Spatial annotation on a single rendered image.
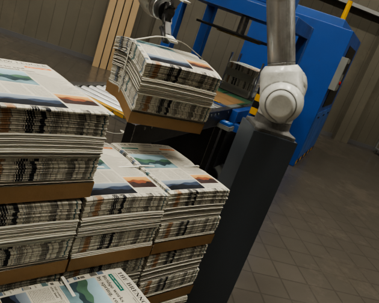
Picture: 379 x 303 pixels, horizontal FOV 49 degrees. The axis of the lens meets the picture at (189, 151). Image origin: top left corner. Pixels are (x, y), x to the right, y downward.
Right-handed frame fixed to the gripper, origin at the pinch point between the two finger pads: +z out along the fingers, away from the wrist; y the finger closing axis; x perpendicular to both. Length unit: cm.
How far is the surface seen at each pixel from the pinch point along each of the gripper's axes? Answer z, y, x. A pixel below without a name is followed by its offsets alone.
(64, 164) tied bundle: 57, 32, 39
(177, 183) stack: 38, 44, -2
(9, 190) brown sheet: 62, 37, 50
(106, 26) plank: -558, 108, -106
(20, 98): 56, 18, 51
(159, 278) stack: 45, 78, -4
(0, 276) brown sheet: 63, 61, 48
